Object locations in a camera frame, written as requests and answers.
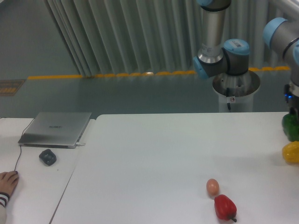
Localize white usb dongle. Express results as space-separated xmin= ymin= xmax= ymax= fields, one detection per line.
xmin=76 ymin=142 xmax=85 ymax=147

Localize green bell pepper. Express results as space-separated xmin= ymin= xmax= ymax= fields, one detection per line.
xmin=282 ymin=114 xmax=299 ymax=142

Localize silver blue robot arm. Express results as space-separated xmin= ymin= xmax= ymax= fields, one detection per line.
xmin=193 ymin=0 xmax=299 ymax=115

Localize black mouse cable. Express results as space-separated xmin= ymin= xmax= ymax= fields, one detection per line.
xmin=0 ymin=117 xmax=33 ymax=173

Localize yellow bell pepper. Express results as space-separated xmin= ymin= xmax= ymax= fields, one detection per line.
xmin=282 ymin=141 xmax=299 ymax=164

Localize black pedestal cable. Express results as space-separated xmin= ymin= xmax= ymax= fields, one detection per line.
xmin=225 ymin=87 xmax=232 ymax=111

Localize striped sleeve forearm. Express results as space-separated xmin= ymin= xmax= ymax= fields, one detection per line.
xmin=0 ymin=192 xmax=10 ymax=224

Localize brown egg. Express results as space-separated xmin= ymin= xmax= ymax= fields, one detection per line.
xmin=206 ymin=179 xmax=220 ymax=196

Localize red bell pepper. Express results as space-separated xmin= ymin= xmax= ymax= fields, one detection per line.
xmin=214 ymin=195 xmax=237 ymax=223

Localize person's hand on mouse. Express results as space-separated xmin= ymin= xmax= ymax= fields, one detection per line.
xmin=0 ymin=171 xmax=19 ymax=197

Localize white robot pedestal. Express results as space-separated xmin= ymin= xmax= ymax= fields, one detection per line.
xmin=213 ymin=70 xmax=260 ymax=112

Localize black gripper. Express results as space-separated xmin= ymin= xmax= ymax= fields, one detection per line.
xmin=284 ymin=81 xmax=299 ymax=116

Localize silver closed laptop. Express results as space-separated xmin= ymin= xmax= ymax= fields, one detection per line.
xmin=18 ymin=112 xmax=91 ymax=148

